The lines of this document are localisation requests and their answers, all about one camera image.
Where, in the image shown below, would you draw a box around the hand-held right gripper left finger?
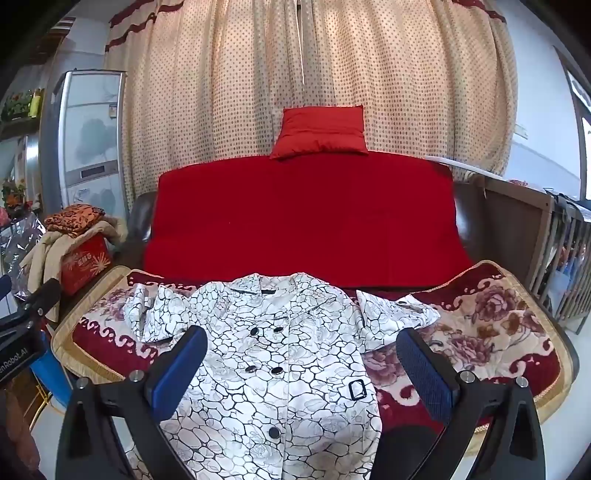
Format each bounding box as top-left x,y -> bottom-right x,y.
55,325 -> 208,480

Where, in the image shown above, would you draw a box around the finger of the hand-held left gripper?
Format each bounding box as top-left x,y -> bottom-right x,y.
22,278 -> 64,320

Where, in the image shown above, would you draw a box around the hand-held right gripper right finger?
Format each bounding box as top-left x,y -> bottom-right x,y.
396,328 -> 548,480

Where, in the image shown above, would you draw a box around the white black crackle-print coat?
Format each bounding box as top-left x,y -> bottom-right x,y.
122,272 -> 441,480

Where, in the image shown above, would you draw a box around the beige fur-trimmed coat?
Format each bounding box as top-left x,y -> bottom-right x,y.
21,216 -> 128,320

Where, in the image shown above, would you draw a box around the red gift box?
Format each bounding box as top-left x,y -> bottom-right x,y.
60,234 -> 114,296

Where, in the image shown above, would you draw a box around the silver foil bag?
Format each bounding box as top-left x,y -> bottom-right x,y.
0,211 -> 47,297

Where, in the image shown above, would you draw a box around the floral red beige blanket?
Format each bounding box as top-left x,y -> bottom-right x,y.
51,261 -> 571,480

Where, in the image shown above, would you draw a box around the orange black patterned cloth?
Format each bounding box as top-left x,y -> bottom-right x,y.
45,204 -> 106,237

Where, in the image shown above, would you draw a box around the artificial flowers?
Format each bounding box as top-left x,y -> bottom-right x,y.
0,179 -> 40,217

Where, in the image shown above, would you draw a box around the dark brown leather sofa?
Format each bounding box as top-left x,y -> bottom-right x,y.
124,173 -> 580,384

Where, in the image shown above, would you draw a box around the silver standing air conditioner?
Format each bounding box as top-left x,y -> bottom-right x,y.
41,70 -> 128,217

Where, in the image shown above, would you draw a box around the red sofa cover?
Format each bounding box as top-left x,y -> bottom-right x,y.
143,150 -> 476,291

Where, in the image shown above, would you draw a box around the white board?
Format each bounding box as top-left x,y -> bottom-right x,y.
424,154 -> 507,179

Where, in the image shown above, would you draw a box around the red pillow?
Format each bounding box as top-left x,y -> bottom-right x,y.
269,105 -> 369,160

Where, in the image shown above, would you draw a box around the beige dotted curtain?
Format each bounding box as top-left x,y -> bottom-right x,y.
104,0 -> 518,208

